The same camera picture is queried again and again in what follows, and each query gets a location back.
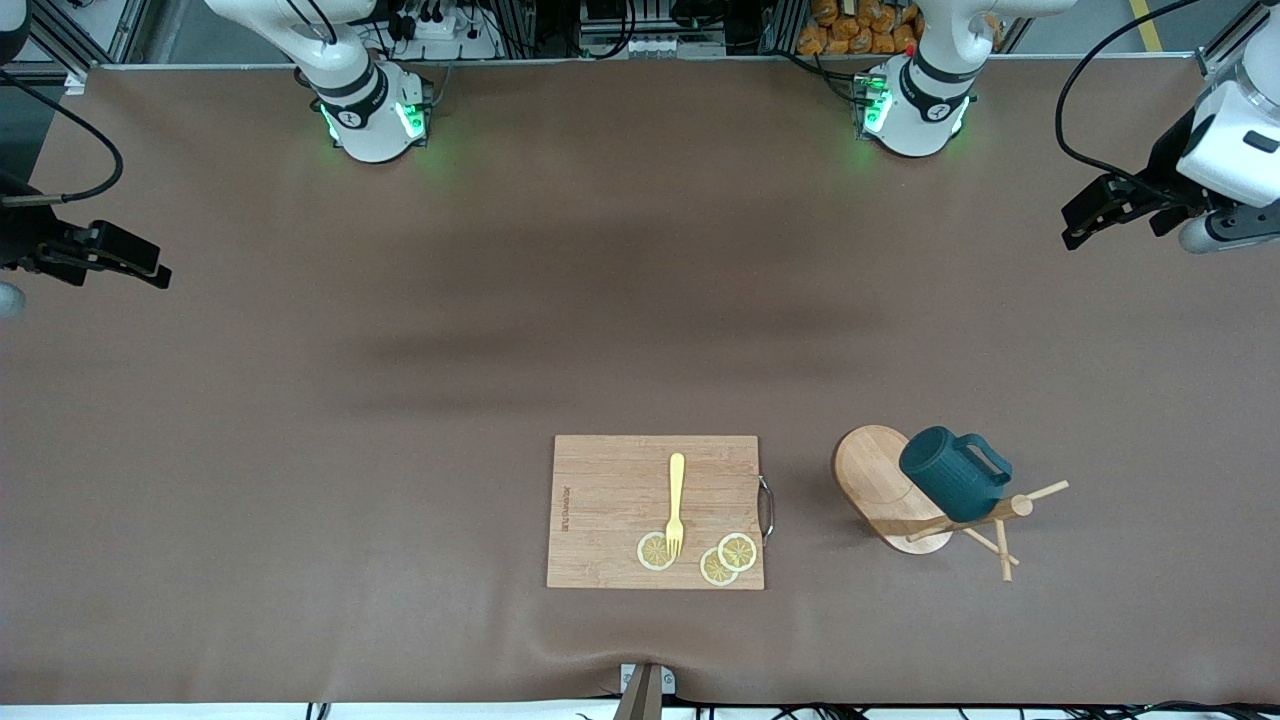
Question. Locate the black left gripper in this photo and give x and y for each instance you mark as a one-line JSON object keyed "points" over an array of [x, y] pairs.
{"points": [[1163, 165]]}

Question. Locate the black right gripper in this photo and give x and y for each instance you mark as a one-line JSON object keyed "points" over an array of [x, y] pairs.
{"points": [[22, 243]]}

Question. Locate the dark teal mug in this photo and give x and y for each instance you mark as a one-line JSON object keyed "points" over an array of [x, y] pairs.
{"points": [[945, 480]]}

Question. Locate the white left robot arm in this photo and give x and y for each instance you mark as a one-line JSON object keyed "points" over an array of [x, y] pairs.
{"points": [[915, 125]]}

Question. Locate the wooden mug tree rack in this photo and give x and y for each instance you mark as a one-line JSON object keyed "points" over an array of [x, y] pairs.
{"points": [[870, 480]]}

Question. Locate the brown table mat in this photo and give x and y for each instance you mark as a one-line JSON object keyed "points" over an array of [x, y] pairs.
{"points": [[400, 350]]}

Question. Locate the orange packaged snacks pile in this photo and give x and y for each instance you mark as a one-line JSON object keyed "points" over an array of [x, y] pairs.
{"points": [[860, 30]]}

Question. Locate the white power strip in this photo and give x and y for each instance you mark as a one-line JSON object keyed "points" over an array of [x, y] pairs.
{"points": [[440, 30]]}

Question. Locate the grey electrical equipment box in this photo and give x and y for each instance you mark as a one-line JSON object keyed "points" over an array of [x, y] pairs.
{"points": [[650, 45]]}

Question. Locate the lemon slice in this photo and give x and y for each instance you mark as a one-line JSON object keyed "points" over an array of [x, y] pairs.
{"points": [[738, 552], [712, 572], [650, 553]]}

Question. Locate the yellow plastic fork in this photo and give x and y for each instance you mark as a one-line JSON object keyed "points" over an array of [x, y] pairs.
{"points": [[677, 490]]}

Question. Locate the aluminium frame profile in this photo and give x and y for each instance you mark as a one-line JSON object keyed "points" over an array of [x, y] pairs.
{"points": [[1215, 65], [75, 80]]}

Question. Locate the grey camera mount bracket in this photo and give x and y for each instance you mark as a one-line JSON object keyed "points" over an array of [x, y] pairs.
{"points": [[642, 695]]}

